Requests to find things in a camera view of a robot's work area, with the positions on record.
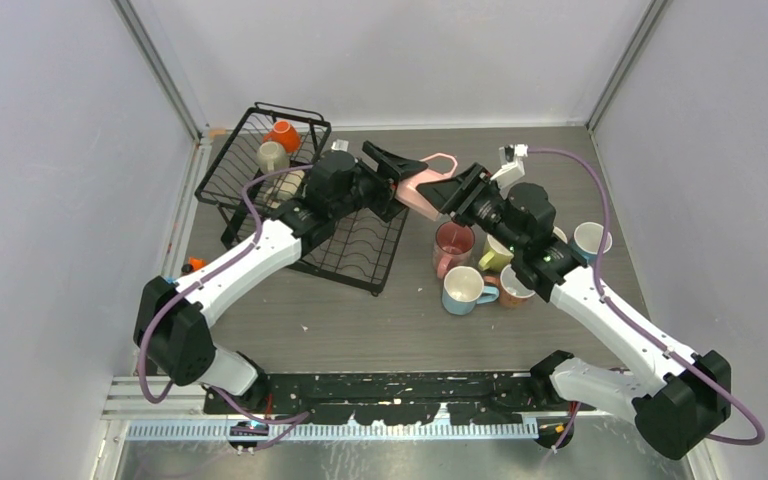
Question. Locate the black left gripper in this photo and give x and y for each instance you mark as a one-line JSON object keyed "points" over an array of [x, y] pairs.
{"points": [[386, 204]]}

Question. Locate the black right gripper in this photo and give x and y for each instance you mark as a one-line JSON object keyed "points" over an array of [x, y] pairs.
{"points": [[456, 196]]}

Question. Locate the large pink mug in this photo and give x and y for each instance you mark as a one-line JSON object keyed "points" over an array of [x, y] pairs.
{"points": [[453, 245]]}

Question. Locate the light green mug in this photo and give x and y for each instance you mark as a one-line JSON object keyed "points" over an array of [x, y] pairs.
{"points": [[495, 256]]}

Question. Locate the light blue cup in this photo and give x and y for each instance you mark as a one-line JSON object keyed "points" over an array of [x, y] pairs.
{"points": [[464, 288]]}

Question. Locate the small pink cup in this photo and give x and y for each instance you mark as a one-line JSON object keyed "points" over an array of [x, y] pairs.
{"points": [[512, 293]]}

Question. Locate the black wire dish rack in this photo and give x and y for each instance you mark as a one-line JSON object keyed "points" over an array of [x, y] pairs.
{"points": [[361, 250]]}

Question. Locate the blue floral mug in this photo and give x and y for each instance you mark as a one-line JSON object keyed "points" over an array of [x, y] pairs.
{"points": [[589, 239]]}

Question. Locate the yellow mug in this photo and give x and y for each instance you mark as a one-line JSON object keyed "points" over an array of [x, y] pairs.
{"points": [[559, 233]]}

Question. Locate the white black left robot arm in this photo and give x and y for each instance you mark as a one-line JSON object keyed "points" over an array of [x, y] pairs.
{"points": [[174, 320]]}

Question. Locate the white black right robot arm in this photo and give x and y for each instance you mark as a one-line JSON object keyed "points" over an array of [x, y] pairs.
{"points": [[672, 395]]}

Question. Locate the orange cup top tier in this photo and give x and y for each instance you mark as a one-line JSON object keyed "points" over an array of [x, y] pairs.
{"points": [[285, 134]]}

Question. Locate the beige mug top tier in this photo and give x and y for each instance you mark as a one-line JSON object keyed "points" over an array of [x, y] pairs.
{"points": [[271, 156]]}

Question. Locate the colourful toy block pile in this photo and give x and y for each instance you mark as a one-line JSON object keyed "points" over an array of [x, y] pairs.
{"points": [[191, 265]]}

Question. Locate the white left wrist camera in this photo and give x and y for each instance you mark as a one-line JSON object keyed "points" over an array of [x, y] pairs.
{"points": [[339, 145]]}

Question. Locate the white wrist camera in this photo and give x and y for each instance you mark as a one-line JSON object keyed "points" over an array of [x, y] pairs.
{"points": [[339, 145], [512, 169]]}

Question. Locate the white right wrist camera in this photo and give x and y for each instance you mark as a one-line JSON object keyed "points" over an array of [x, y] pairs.
{"points": [[512, 169]]}

